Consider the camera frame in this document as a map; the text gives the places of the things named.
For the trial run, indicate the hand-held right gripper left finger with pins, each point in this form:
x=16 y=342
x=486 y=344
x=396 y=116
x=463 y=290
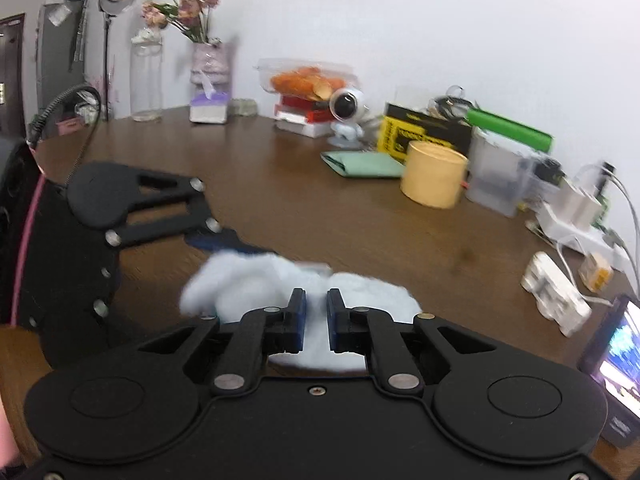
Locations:
x=297 y=320

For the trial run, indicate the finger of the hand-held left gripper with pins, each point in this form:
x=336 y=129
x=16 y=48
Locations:
x=220 y=241

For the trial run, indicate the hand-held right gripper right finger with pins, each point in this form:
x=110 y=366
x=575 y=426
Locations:
x=334 y=320

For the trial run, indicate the white cotton wad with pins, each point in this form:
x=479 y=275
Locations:
x=240 y=280

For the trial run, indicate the yellow round container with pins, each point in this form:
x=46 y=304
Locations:
x=432 y=175

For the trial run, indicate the purple tissue pack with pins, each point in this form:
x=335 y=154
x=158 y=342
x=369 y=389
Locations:
x=207 y=107

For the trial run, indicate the small beige packet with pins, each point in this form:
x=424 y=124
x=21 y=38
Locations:
x=242 y=107

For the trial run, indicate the white flat box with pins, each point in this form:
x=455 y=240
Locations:
x=305 y=127

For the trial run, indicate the pink storage box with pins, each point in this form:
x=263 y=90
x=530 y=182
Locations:
x=69 y=125

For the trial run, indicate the green cloth pouch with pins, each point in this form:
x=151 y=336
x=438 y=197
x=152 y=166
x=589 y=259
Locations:
x=365 y=165

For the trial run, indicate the clear glass bottle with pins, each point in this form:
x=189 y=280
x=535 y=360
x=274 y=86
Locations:
x=146 y=80

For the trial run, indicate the purple white vase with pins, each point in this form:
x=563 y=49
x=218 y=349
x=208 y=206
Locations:
x=215 y=62

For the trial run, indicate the clear clamshell with orange snacks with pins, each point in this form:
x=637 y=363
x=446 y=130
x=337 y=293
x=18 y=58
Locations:
x=300 y=80

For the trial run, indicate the white astronaut figurine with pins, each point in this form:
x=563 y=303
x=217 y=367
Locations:
x=345 y=105

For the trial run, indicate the black and yellow box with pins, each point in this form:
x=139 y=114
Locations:
x=400 y=135

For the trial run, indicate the brown door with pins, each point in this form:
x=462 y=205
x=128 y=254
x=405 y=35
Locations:
x=11 y=75

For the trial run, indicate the clear plastic storage box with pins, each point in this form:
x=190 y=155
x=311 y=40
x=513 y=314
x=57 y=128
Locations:
x=495 y=180

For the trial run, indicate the grey cabinet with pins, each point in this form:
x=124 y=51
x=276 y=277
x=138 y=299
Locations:
x=57 y=55

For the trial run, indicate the flat phone under power strip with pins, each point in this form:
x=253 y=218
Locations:
x=536 y=229

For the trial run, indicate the white folding phone stand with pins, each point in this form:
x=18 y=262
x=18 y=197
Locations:
x=555 y=295

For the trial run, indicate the dried pink roses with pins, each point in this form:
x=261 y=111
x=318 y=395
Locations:
x=185 y=5

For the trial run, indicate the green foam tube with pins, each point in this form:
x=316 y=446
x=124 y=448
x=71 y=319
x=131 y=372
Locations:
x=510 y=130

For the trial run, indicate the white power strip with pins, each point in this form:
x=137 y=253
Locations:
x=580 y=237

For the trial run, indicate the beige cube plug adapter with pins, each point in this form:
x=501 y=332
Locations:
x=597 y=270

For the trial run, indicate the white charger adapter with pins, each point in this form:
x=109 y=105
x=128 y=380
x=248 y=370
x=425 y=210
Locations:
x=577 y=205

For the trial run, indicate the black smartphone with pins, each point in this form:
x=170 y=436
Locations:
x=622 y=360

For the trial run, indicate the green spray bottle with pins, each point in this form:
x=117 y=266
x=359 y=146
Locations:
x=606 y=200

